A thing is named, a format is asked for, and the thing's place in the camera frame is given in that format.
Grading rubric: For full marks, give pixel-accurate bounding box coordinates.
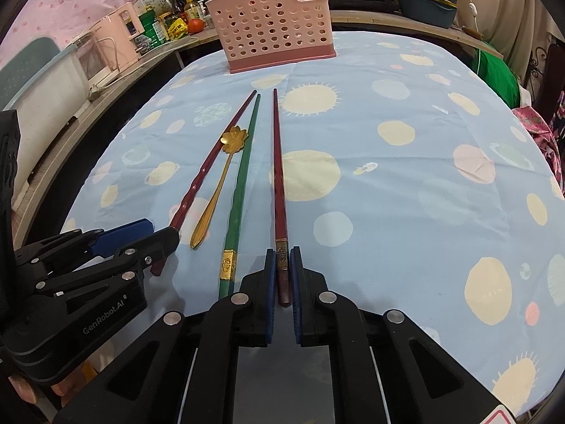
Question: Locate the dark red chopstick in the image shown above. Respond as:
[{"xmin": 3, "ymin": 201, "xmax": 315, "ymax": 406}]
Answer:
[
  {"xmin": 273, "ymin": 88, "xmax": 291, "ymax": 307},
  {"xmin": 149, "ymin": 89, "xmax": 258, "ymax": 278}
]

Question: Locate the green chopstick gold band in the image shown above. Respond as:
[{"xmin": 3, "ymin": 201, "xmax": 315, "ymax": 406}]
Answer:
[{"xmin": 218, "ymin": 94, "xmax": 261, "ymax": 300}]

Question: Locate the gold flower spoon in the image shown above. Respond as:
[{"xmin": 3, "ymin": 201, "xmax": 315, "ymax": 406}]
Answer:
[{"xmin": 190, "ymin": 125, "xmax": 248, "ymax": 250}]

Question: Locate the blue planet-print tablecloth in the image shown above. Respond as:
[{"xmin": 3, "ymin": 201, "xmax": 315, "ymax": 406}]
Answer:
[{"xmin": 65, "ymin": 32, "xmax": 564, "ymax": 414}]

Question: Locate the pink toaster appliance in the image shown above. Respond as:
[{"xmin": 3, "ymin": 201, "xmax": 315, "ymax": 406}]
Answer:
[{"xmin": 72, "ymin": 3, "xmax": 144, "ymax": 89}]

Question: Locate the green white food package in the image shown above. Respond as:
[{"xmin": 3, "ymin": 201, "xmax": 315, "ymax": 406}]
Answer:
[{"xmin": 139, "ymin": 8, "xmax": 169, "ymax": 49}]

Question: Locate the orange fruit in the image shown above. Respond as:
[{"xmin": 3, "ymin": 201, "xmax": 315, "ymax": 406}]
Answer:
[{"xmin": 188, "ymin": 18, "xmax": 206, "ymax": 35}]

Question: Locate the yellow-capped condiment bottle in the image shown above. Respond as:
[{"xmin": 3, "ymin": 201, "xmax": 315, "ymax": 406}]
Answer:
[{"xmin": 184, "ymin": 0, "xmax": 200, "ymax": 21}]

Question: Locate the pink perforated utensil basket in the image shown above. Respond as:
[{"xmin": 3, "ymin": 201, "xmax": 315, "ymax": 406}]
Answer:
[{"xmin": 206, "ymin": 0, "xmax": 336, "ymax": 74}]

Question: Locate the green cloth bag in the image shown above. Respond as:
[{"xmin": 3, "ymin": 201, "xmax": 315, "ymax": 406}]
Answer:
[{"xmin": 470, "ymin": 50, "xmax": 520, "ymax": 109}]

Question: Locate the dark blue planter box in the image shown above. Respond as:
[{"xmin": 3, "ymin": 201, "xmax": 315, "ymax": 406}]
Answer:
[{"xmin": 397, "ymin": 0, "xmax": 458, "ymax": 29}]

